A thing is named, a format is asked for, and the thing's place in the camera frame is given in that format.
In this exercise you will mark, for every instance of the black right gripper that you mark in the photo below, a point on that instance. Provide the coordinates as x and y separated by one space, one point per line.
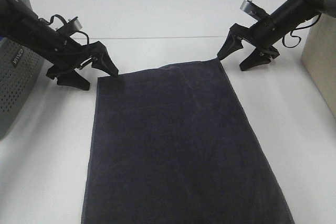
264 33

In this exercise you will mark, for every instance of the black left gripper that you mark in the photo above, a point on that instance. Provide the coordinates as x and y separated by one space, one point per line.
66 51

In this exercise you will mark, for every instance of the dark grey towel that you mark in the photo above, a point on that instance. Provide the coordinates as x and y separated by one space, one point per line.
174 145

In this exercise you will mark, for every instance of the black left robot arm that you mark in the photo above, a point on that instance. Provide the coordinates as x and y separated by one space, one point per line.
11 24

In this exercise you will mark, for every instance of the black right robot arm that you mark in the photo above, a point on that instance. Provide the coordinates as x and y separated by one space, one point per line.
317 7

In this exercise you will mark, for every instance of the grey perforated plastic basket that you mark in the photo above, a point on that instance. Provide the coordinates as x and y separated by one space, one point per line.
20 68

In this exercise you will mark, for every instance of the beige fabric bin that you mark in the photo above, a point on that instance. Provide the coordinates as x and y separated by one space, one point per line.
318 57

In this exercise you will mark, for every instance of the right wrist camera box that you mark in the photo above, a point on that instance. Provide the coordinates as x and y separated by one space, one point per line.
253 10

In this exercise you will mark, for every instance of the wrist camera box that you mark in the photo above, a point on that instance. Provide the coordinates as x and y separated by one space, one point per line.
71 26
253 10

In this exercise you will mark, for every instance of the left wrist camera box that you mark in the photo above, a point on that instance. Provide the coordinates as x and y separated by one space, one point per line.
71 26

